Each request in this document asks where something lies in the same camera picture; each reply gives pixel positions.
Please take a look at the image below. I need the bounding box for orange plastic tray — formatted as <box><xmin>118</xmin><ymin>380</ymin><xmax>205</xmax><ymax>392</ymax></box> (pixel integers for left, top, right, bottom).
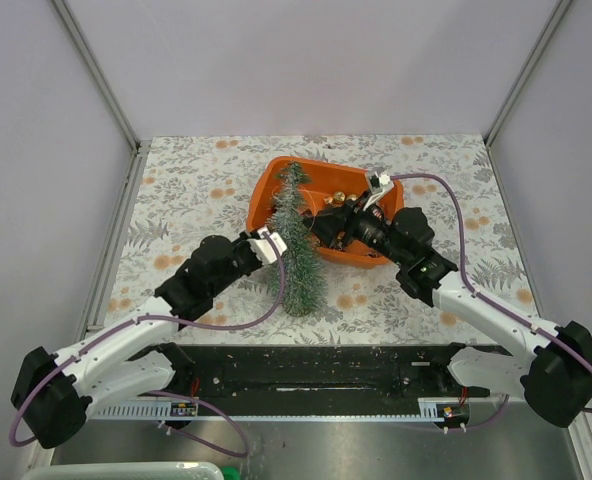
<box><xmin>246</xmin><ymin>156</ymin><xmax>390</xmax><ymax>269</ymax></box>

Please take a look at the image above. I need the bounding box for small frosted christmas tree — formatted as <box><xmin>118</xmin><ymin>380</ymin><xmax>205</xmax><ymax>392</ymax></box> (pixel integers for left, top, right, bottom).
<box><xmin>268</xmin><ymin>161</ymin><xmax>327</xmax><ymax>317</ymax></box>

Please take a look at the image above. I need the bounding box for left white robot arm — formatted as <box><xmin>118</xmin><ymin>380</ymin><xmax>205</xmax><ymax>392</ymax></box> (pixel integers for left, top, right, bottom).
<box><xmin>8</xmin><ymin>227</ymin><xmax>287</xmax><ymax>449</ymax></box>

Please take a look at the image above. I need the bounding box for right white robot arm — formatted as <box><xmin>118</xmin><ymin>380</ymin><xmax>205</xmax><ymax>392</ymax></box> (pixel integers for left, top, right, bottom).
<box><xmin>303</xmin><ymin>205</ymin><xmax>592</xmax><ymax>428</ymax></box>

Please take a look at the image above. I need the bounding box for floral patterned table mat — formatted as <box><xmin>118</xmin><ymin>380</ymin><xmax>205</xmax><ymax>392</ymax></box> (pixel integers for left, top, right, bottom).
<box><xmin>100</xmin><ymin>134</ymin><xmax>537</xmax><ymax>345</ymax></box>

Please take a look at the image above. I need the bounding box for green object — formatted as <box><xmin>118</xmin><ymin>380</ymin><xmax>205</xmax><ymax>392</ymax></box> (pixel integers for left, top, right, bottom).
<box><xmin>221</xmin><ymin>467</ymin><xmax>241</xmax><ymax>480</ymax></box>

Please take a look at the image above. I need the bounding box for white plastic bin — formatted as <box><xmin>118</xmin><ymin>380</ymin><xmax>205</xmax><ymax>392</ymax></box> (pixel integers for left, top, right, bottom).
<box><xmin>22</xmin><ymin>462</ymin><xmax>224</xmax><ymax>480</ymax></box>

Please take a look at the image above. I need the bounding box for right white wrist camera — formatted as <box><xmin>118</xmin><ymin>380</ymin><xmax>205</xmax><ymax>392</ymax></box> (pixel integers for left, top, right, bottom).
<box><xmin>363</xmin><ymin>170</ymin><xmax>394</xmax><ymax>211</ymax></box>

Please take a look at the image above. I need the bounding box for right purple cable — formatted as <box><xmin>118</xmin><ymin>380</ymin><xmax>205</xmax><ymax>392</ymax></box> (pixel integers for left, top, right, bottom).
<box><xmin>388</xmin><ymin>172</ymin><xmax>592</xmax><ymax>434</ymax></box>

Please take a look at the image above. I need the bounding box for purple cable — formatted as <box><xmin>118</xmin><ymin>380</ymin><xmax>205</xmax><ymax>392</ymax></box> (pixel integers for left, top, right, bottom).
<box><xmin>388</xmin><ymin>172</ymin><xmax>592</xmax><ymax>434</ymax></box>
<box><xmin>7</xmin><ymin>230</ymin><xmax>288</xmax><ymax>458</ymax></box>

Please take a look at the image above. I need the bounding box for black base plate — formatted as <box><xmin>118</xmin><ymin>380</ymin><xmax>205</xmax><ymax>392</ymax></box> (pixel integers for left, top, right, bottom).
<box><xmin>163</xmin><ymin>344</ymin><xmax>489</xmax><ymax>421</ymax></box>

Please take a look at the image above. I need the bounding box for aluminium frame rail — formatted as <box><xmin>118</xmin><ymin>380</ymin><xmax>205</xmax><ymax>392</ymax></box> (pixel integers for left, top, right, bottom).
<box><xmin>49</xmin><ymin>0</ymin><xmax>141</xmax><ymax>152</ymax></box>

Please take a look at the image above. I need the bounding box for white slotted cable duct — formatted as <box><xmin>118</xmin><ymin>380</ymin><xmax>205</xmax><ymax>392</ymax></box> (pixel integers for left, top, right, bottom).
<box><xmin>92</xmin><ymin>400</ymin><xmax>197</xmax><ymax>421</ymax></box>

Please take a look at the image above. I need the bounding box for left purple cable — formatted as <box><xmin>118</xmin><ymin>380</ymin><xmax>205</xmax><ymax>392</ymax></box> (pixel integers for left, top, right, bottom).
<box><xmin>7</xmin><ymin>230</ymin><xmax>288</xmax><ymax>458</ymax></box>

